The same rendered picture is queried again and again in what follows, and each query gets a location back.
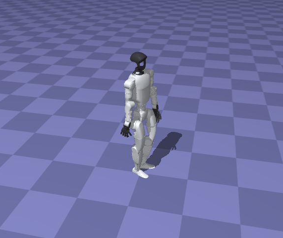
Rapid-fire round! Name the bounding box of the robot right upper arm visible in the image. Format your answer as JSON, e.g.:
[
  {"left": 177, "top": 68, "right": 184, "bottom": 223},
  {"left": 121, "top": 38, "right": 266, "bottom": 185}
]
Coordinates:
[{"left": 124, "top": 78, "right": 135, "bottom": 109}]

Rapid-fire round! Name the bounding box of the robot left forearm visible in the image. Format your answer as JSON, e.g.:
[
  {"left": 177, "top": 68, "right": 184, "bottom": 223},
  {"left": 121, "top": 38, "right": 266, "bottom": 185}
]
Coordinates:
[{"left": 150, "top": 91, "right": 158, "bottom": 109}]

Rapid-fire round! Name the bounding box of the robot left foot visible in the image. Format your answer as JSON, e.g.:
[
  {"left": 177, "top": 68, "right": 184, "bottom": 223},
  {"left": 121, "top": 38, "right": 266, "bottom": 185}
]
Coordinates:
[{"left": 140, "top": 163, "right": 155, "bottom": 169}]

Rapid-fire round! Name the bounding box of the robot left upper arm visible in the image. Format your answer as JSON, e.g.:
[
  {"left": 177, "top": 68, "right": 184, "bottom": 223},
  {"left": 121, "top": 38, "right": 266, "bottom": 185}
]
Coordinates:
[{"left": 146, "top": 68, "right": 157, "bottom": 94}]

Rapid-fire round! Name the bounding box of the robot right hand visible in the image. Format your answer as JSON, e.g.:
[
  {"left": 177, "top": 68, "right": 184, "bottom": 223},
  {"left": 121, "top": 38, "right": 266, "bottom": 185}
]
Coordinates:
[{"left": 120, "top": 123, "right": 132, "bottom": 137}]

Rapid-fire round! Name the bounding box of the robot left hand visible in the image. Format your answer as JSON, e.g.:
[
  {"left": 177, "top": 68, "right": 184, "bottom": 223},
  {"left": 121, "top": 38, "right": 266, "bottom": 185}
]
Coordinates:
[{"left": 152, "top": 105, "right": 162, "bottom": 123}]

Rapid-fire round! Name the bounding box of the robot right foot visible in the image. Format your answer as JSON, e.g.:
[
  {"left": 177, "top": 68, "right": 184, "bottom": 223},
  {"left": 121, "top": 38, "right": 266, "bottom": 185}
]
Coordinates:
[{"left": 132, "top": 167, "right": 149, "bottom": 178}]

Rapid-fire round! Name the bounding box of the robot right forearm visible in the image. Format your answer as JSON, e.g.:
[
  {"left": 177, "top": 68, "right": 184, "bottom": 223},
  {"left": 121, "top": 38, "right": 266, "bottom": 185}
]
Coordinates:
[{"left": 124, "top": 103, "right": 132, "bottom": 127}]

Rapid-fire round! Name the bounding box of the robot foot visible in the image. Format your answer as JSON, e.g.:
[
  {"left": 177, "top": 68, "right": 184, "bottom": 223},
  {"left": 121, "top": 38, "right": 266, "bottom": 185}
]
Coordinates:
[
  {"left": 132, "top": 167, "right": 149, "bottom": 178},
  {"left": 140, "top": 163, "right": 155, "bottom": 169}
]

